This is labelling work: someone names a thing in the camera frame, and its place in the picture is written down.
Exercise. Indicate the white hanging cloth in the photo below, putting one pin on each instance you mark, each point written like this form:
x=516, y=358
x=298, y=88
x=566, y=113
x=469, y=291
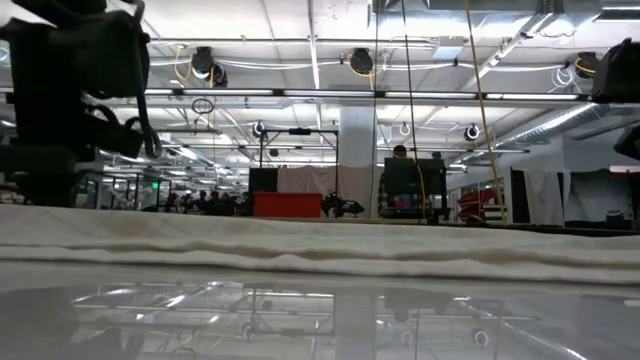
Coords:
x=545, y=197

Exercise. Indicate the pink lit panel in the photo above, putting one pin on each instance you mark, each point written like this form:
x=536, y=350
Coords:
x=625, y=169

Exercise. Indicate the pale pink curtain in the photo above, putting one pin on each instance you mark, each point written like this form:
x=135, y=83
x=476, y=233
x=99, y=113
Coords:
x=310, y=179

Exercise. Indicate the black metal stand frame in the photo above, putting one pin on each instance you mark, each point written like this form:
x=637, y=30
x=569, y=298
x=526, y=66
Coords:
x=300, y=131

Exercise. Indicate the person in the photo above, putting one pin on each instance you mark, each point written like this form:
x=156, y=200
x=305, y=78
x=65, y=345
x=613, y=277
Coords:
x=172, y=201
x=201, y=200
x=400, y=151
x=216, y=201

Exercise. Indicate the red metal frame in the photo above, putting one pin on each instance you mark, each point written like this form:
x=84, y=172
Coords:
x=477, y=197

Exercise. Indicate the black bucket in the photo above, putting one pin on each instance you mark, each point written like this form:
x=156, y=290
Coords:
x=615, y=220

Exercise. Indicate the silver ventilation duct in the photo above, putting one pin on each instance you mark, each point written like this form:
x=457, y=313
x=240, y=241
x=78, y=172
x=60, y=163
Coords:
x=560, y=120

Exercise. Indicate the black board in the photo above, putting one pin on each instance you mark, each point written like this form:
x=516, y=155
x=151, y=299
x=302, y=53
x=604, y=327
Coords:
x=263, y=180

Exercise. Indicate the long ceiling light bar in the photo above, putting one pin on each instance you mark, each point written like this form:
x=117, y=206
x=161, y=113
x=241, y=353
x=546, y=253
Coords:
x=225, y=92
x=500, y=150

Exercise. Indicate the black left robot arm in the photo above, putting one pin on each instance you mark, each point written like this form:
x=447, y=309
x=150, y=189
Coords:
x=75, y=55

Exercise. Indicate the grey hanging cloth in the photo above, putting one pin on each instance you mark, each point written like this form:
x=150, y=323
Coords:
x=597, y=192

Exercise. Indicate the red box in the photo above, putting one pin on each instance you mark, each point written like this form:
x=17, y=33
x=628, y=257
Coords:
x=287, y=205

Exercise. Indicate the black metal cage frame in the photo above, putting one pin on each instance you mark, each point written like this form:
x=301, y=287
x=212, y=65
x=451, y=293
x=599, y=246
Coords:
x=127, y=175

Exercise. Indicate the dark ceiling light fixture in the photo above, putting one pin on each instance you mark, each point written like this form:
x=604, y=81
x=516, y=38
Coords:
x=620, y=14

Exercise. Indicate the white plaid kitchen towel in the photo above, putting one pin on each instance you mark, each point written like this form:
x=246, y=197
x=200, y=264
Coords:
x=300, y=240

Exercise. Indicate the small black machine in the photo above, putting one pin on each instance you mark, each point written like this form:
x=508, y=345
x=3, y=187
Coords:
x=342, y=206

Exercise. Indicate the black table frame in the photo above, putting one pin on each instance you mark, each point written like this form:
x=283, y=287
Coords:
x=575, y=231

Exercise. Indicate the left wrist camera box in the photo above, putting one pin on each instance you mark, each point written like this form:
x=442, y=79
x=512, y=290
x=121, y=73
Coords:
x=115, y=137

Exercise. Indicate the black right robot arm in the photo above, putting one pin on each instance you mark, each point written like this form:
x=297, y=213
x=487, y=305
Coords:
x=620, y=70

